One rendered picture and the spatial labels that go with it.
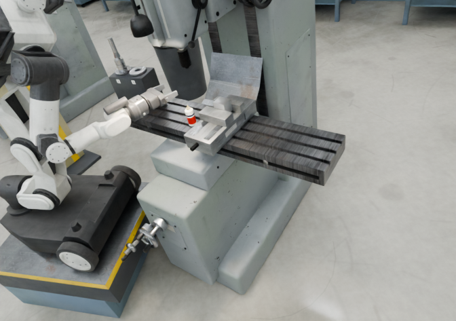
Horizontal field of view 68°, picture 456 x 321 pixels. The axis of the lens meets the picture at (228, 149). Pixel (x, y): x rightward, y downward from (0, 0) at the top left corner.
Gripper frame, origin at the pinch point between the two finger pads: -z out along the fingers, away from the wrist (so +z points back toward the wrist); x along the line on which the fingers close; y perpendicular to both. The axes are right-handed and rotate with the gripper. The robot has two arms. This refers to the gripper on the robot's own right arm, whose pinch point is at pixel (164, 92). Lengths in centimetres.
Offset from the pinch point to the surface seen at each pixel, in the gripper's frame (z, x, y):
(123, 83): 1.9, 42.0, 7.1
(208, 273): 21, -26, 90
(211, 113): -10.9, -15.1, 11.6
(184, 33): -10.7, -11.2, -23.7
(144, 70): -8.1, 33.8, 2.6
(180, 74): -93, 159, 81
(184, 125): -5.3, 3.0, 22.6
